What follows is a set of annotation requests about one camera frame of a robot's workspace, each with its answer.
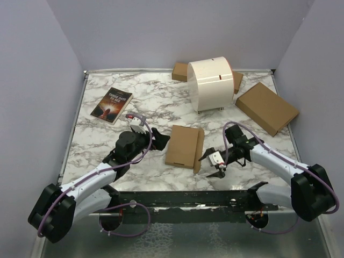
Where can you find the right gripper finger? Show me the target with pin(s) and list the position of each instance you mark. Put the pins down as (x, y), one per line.
(219, 174)
(207, 153)

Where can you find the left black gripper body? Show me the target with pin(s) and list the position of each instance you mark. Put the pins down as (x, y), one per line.
(142, 142)

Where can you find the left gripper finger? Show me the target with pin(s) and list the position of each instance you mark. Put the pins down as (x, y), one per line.
(156, 134)
(161, 142)

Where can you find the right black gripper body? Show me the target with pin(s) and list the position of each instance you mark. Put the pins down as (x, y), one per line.
(232, 155)

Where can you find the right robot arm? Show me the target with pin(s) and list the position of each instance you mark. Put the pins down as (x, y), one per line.
(308, 192)

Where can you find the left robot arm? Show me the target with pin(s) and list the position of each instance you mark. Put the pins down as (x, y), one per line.
(59, 206)

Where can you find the closed brown cardboard box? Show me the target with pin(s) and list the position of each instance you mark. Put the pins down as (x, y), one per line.
(266, 108)

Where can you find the small brown box behind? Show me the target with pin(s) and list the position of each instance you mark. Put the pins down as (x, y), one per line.
(179, 72)

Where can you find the white cylindrical bread box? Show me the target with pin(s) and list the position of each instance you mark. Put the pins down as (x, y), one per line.
(210, 83)

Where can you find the dark paperback book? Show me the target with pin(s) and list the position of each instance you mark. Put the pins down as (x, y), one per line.
(112, 105)

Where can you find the brown cardboard piece behind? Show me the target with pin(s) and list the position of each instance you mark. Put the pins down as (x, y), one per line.
(237, 78)

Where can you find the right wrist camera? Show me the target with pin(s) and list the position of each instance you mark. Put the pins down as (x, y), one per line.
(216, 160)

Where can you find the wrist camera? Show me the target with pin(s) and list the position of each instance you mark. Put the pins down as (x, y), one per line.
(137, 123)
(216, 160)

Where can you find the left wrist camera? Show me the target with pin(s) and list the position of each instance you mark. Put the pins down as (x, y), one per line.
(137, 123)

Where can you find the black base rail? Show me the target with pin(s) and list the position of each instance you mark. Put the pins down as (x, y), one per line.
(175, 207)

